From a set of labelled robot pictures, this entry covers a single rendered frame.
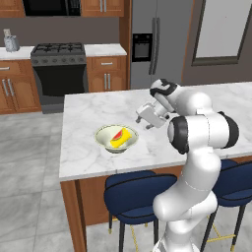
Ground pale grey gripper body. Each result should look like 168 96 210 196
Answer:
135 101 170 130

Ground pale green bowl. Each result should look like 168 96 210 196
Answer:
94 124 140 155

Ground marble-top wooden kitchen island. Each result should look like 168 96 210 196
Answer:
58 81 252 252

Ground wooden base cupboards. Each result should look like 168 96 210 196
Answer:
85 55 129 94
0 58 43 115

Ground navy blue bar stool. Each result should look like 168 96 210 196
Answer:
200 158 252 252
103 169 180 252

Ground grey steel fridge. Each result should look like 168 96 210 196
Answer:
130 0 195 91

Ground black gas stove with oven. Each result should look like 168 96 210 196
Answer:
30 41 90 114

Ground dark framed window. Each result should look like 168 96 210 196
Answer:
191 0 252 67

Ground black microwave oven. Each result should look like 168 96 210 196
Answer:
22 0 83 18

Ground wooden wall cupboards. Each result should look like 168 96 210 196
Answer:
0 0 27 19
80 0 126 19

